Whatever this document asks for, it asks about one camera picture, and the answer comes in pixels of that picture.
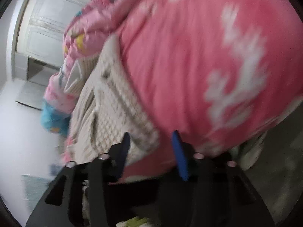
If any blue cartoon pillow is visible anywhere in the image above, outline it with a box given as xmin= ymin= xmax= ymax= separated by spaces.
xmin=41 ymin=101 xmax=70 ymax=137

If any pink patterned quilt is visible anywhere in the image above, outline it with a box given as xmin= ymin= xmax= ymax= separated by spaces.
xmin=43 ymin=0 xmax=127 ymax=117

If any white wardrobe cabinet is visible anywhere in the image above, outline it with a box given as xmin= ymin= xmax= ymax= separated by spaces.
xmin=15 ymin=0 xmax=89 ymax=110

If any pink floral bed sheet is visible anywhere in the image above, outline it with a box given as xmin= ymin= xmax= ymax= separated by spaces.
xmin=109 ymin=0 xmax=302 ymax=181

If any beige houndstooth coat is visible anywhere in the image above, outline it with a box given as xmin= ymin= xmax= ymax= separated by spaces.
xmin=65 ymin=34 xmax=159 ymax=165

